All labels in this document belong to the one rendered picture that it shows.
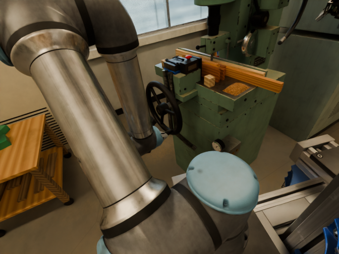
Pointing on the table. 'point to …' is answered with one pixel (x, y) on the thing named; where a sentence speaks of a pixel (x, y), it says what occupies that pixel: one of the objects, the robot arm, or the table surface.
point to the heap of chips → (236, 88)
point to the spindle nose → (213, 19)
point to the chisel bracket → (214, 42)
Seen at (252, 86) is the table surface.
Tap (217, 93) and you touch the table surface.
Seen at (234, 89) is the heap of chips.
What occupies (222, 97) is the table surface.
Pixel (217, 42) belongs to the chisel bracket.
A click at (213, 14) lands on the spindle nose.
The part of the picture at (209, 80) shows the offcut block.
